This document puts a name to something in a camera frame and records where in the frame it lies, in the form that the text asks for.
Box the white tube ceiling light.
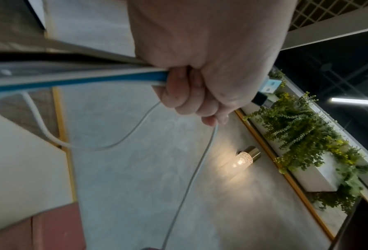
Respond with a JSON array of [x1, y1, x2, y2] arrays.
[[330, 97, 368, 106]]

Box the white cables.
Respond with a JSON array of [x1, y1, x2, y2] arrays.
[[20, 91, 219, 250]]

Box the blue cable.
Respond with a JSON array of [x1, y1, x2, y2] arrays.
[[0, 69, 171, 99]]

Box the glass wall lamp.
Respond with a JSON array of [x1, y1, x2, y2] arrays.
[[230, 146, 262, 176]]

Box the person's left hand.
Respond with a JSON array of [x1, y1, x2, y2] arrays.
[[126, 0, 299, 127]]

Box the hanging green plant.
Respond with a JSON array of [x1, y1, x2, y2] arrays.
[[244, 69, 368, 213]]

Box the black cable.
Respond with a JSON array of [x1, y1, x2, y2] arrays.
[[0, 52, 148, 66]]

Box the white planter box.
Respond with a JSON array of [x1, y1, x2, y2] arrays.
[[248, 97, 368, 194]]

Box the long white usb cable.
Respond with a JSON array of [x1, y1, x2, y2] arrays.
[[0, 39, 150, 66], [0, 62, 169, 82]]

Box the white metal beam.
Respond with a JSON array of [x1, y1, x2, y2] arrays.
[[281, 12, 368, 51]]

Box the pink green drawer box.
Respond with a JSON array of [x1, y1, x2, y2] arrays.
[[0, 202, 87, 250]]

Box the black monitor screen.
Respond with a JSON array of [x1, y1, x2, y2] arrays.
[[329, 195, 368, 250]]

